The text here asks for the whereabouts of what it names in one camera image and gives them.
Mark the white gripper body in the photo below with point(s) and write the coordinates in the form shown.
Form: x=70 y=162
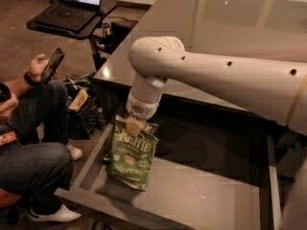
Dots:
x=141 y=107

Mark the black laptop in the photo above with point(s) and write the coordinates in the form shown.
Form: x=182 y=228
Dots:
x=72 y=15

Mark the person's phone hand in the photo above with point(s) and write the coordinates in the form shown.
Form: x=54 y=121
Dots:
x=37 y=65

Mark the white sneaker near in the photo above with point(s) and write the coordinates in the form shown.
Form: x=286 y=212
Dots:
x=63 y=214

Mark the lower cabinet drawers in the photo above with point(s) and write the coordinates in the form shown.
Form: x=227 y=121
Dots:
x=292 y=171

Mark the black crate of snacks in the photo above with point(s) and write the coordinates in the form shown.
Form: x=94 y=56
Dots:
x=85 y=116

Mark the white sneaker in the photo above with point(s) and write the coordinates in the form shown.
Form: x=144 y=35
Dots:
x=63 y=214
x=76 y=153

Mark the white sneaker far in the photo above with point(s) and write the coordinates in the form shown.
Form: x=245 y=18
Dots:
x=76 y=153

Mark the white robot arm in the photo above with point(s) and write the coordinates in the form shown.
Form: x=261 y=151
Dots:
x=275 y=90

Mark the black wrist watch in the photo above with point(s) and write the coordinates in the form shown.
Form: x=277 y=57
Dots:
x=31 y=82

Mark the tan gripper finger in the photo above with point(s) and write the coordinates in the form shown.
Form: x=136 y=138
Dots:
x=134 y=125

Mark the open grey top drawer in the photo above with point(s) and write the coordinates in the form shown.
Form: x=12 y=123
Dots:
x=213 y=170

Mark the black smartphone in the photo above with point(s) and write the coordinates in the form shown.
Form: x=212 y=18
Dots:
x=52 y=65

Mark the black laptop stand table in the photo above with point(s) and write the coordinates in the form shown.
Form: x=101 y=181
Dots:
x=107 y=6

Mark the green jalapeno chip bag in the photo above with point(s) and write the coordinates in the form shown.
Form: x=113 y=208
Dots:
x=130 y=157

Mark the person in jeans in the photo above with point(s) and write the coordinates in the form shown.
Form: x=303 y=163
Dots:
x=37 y=162

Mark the person's near hand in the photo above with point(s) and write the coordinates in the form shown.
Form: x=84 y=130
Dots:
x=7 y=108

